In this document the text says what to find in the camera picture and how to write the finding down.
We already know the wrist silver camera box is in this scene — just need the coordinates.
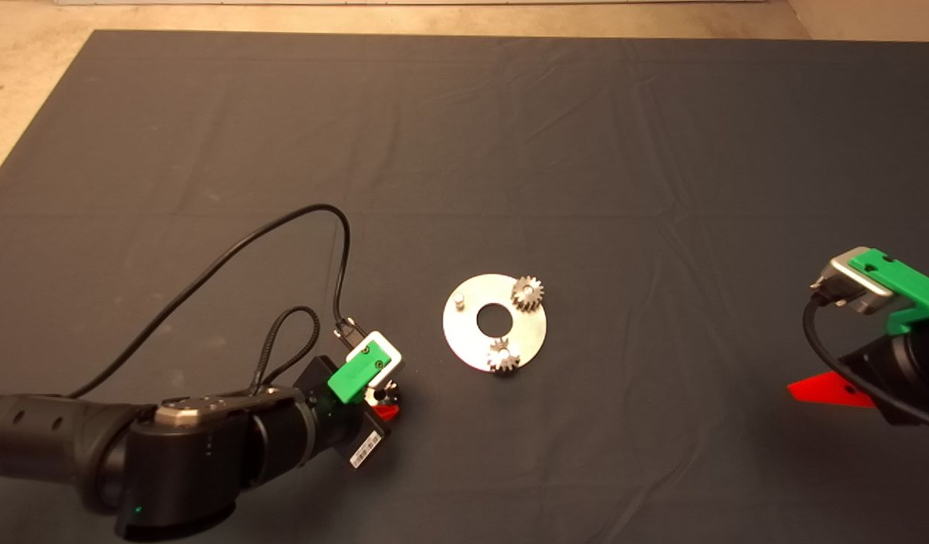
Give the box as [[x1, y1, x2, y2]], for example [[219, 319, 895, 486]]
[[345, 331, 405, 380], [810, 247, 897, 315]]

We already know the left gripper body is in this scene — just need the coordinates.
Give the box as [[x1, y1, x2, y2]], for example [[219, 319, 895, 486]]
[[305, 355, 394, 470]]

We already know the black braided cable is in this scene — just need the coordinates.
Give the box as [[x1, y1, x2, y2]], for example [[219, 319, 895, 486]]
[[246, 306, 321, 395]]

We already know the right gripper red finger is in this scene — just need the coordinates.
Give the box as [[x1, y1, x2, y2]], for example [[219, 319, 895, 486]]
[[788, 372, 877, 410]]

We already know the right wrist green camera mount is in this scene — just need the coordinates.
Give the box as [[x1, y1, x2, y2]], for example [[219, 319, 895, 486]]
[[848, 248, 929, 337]]

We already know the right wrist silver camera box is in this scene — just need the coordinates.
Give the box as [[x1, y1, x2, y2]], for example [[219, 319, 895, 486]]
[[810, 247, 897, 315]]

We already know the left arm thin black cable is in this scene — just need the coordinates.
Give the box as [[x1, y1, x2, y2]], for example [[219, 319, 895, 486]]
[[67, 204, 357, 399]]

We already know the dark grey table cloth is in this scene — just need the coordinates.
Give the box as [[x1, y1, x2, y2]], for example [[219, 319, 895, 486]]
[[0, 29, 929, 544]]

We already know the wrist green camera mount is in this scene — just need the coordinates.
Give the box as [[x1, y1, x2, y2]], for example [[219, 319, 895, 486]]
[[327, 349, 386, 402], [848, 248, 929, 337]]

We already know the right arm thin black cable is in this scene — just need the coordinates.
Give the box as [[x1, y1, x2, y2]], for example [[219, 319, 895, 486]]
[[803, 296, 929, 434]]

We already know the round metal carrier plate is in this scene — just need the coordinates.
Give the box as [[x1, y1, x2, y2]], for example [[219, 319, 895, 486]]
[[442, 274, 548, 372]]

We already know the steel planetary gear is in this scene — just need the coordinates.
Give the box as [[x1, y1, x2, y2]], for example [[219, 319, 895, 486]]
[[364, 378, 401, 409], [487, 338, 522, 375], [511, 276, 547, 313]]

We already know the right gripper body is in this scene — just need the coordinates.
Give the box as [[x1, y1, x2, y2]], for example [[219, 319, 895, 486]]
[[838, 336, 911, 425]]

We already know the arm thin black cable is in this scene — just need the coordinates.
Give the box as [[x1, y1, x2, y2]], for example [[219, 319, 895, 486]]
[[803, 296, 929, 434], [67, 204, 357, 399]]

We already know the left wrist green camera mount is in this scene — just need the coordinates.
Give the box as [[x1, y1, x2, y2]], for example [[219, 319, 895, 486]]
[[327, 349, 386, 402]]

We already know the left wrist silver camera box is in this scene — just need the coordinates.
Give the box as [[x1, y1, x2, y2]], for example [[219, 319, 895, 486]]
[[345, 331, 405, 380]]

